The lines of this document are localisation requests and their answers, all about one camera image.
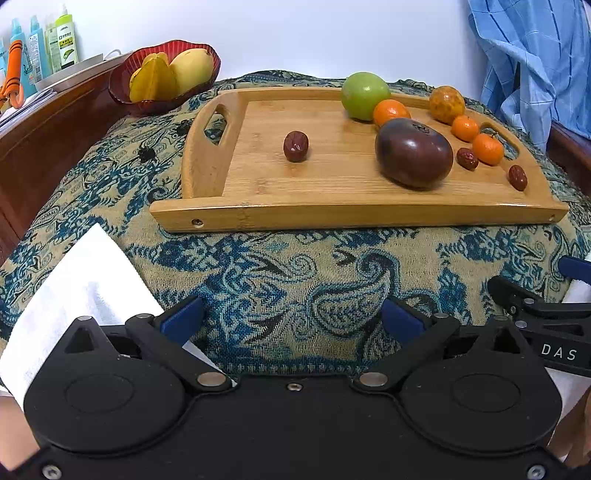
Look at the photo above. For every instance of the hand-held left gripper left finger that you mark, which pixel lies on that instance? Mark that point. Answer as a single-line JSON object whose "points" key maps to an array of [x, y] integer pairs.
{"points": [[182, 321]]}

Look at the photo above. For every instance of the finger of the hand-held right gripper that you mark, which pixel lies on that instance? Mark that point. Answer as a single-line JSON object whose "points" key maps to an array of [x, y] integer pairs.
{"points": [[517, 297], [576, 266]]}

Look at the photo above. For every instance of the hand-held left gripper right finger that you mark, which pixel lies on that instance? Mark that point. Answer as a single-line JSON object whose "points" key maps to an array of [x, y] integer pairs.
{"points": [[402, 321]]}

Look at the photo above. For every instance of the red jujube date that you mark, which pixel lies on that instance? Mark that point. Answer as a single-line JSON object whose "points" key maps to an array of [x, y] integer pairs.
{"points": [[518, 178], [467, 159], [295, 146]]}

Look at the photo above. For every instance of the mandarin with green stem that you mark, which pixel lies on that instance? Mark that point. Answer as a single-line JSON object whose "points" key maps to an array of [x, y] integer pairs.
{"points": [[487, 150]]}

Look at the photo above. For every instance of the wooden serving tray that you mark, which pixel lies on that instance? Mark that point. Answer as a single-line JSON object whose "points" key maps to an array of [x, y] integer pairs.
{"points": [[332, 184]]}

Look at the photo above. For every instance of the dark purple round fruit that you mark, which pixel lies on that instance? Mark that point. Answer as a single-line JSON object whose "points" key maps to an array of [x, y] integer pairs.
{"points": [[413, 154]]}

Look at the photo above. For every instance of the small orange mandarin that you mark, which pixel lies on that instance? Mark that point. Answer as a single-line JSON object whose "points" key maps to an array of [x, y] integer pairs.
{"points": [[392, 110], [465, 129]]}

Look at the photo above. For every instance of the large mottled orange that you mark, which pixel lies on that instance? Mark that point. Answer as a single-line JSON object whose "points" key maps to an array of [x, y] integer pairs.
{"points": [[447, 105]]}

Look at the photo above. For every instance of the green apple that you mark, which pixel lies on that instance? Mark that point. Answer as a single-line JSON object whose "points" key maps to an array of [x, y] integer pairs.
{"points": [[364, 94]]}

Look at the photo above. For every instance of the person's right leg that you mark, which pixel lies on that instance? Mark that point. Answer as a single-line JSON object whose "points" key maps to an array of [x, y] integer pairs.
{"points": [[572, 434]]}

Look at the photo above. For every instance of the person's leg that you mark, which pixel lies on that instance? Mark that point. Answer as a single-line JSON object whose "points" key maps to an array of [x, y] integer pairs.
{"points": [[14, 429], [572, 434]]}

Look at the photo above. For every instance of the blue patterned paisley cloth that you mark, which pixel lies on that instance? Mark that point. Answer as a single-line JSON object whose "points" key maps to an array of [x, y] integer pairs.
{"points": [[277, 286]]}

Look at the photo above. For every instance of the white towel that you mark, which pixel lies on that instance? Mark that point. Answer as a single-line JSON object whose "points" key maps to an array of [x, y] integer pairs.
{"points": [[83, 286]]}

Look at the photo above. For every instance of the person's left leg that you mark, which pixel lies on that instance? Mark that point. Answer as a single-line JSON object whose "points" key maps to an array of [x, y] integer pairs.
{"points": [[14, 429]]}

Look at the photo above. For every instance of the blue checked cloth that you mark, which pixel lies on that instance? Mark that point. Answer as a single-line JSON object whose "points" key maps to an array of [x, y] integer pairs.
{"points": [[531, 64]]}

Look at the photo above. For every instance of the brown wooden cabinet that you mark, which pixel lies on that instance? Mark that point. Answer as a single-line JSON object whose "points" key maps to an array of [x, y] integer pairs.
{"points": [[55, 152]]}

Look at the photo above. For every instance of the red fruit bowl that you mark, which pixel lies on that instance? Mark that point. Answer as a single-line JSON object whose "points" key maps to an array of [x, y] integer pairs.
{"points": [[152, 107]]}

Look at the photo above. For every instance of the yellow starfruit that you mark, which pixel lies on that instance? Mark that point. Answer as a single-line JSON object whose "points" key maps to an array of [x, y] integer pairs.
{"points": [[152, 78]]}

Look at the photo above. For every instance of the yellow mango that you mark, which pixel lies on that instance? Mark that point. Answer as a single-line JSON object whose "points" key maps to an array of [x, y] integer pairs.
{"points": [[191, 69]]}

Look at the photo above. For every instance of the stack of papers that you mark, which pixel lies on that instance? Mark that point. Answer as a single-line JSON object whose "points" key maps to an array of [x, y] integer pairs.
{"points": [[25, 110]]}

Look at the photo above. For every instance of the white flat tray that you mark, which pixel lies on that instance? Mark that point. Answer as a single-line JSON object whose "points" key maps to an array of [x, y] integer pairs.
{"points": [[69, 74]]}

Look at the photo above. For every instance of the thin pale green bottle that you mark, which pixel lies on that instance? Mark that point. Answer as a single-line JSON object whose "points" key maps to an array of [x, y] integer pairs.
{"points": [[49, 46]]}

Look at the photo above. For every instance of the green label bottle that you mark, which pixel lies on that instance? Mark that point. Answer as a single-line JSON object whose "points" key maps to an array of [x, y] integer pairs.
{"points": [[63, 39]]}

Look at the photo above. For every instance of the light blue bottle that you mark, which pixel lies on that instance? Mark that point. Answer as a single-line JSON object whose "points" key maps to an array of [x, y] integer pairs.
{"points": [[36, 50], [18, 50]]}

